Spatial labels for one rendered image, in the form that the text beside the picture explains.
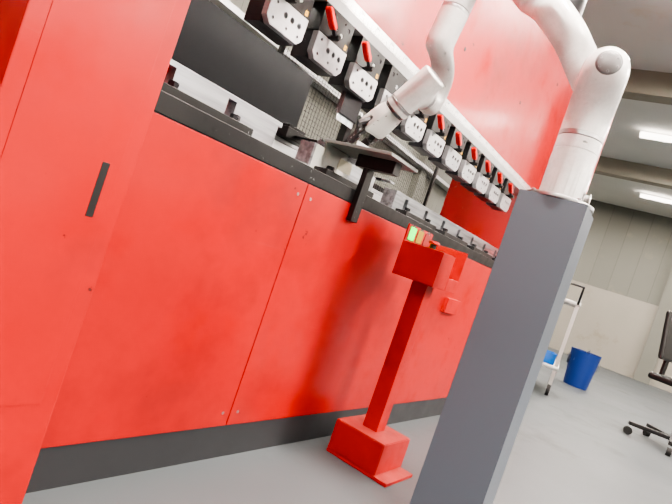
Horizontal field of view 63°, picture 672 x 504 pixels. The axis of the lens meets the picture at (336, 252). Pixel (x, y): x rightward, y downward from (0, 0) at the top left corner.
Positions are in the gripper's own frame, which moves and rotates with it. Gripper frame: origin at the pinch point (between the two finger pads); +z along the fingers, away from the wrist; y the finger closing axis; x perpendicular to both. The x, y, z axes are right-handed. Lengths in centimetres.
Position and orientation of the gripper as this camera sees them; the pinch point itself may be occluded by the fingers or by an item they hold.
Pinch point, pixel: (358, 141)
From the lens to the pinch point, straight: 180.7
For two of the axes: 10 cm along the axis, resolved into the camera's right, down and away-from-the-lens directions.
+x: 3.6, 8.1, -4.6
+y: -5.8, -1.9, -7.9
